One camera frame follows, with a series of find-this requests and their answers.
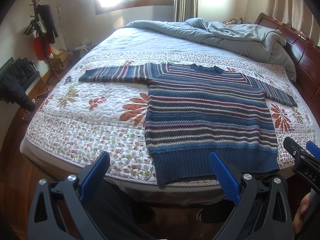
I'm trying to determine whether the blue striped knit sweater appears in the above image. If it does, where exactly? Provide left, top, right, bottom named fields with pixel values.
left=80, top=63, right=296, bottom=185

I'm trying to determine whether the person right hand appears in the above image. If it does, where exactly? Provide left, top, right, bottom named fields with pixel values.
left=292, top=192, right=311, bottom=235

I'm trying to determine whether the white floral quilted bedspread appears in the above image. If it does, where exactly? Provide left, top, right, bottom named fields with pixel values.
left=19, top=26, right=313, bottom=184

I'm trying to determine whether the dark wooden headboard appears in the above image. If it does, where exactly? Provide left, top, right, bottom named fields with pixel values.
left=255, top=12, right=320, bottom=115

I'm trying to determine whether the grey rumpled duvet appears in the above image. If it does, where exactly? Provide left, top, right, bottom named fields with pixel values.
left=125, top=17, right=297, bottom=82

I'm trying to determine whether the patterned pillow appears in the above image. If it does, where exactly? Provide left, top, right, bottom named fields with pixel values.
left=223, top=17, right=249, bottom=25

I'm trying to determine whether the beige pleated curtain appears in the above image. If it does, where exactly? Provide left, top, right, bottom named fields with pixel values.
left=267, top=0, right=319, bottom=46

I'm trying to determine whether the red hanging bag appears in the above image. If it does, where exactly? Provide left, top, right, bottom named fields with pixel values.
left=33, top=33, right=53, bottom=61

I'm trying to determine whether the grey window curtain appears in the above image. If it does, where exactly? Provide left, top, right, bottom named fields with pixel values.
left=174, top=0, right=198, bottom=22

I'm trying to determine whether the black hanging jacket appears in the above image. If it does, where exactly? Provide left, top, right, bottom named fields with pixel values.
left=37, top=4, right=59, bottom=44

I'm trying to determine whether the wooden coat rack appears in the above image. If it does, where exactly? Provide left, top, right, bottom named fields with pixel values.
left=23, top=0, right=61, bottom=85

